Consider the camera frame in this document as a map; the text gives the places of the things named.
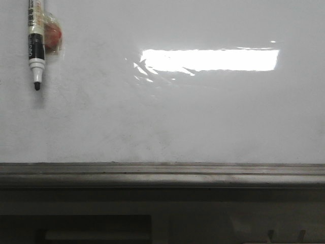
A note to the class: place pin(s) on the white whiteboard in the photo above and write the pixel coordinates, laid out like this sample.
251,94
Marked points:
167,81

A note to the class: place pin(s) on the grey aluminium whiteboard tray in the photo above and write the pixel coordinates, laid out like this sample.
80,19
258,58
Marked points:
160,175

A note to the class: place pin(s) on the black and white whiteboard marker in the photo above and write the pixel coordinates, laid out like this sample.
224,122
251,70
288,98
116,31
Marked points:
36,41

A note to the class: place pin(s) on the red round magnet with tape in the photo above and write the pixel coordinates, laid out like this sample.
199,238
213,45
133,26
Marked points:
53,35

